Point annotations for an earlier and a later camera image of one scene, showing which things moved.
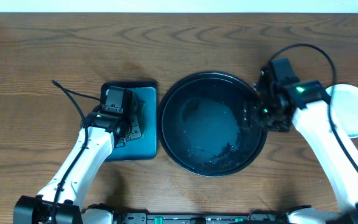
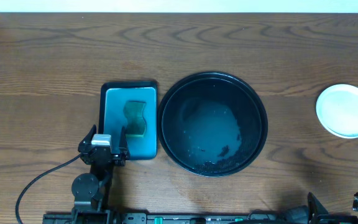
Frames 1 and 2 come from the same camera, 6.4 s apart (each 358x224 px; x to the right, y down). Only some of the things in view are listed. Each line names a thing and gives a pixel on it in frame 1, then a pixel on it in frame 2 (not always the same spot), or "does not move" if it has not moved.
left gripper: [134, 125] to [103, 154]
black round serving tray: [201, 127] does not move
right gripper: [279, 125] to [321, 210]
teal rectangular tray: [143, 147] does not move
